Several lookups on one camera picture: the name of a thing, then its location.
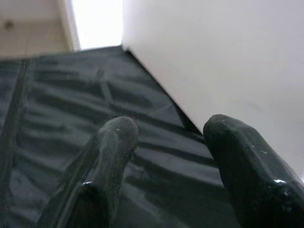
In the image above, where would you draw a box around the black cloth table cover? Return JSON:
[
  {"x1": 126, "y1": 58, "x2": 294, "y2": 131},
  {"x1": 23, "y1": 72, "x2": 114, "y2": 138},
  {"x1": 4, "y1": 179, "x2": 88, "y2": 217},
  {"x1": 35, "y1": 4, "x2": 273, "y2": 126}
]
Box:
[{"x1": 0, "y1": 45, "x2": 240, "y2": 228}]

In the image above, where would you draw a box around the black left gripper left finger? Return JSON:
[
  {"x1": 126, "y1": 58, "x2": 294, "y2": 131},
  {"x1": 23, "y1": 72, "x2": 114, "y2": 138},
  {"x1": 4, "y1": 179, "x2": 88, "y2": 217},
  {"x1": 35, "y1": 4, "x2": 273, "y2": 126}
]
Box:
[{"x1": 37, "y1": 116, "x2": 139, "y2": 228}]

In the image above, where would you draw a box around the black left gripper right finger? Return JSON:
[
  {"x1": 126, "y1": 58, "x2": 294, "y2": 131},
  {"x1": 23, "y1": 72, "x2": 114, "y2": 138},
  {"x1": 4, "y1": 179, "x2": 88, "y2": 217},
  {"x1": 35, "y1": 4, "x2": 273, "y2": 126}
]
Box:
[{"x1": 203, "y1": 114, "x2": 304, "y2": 228}]

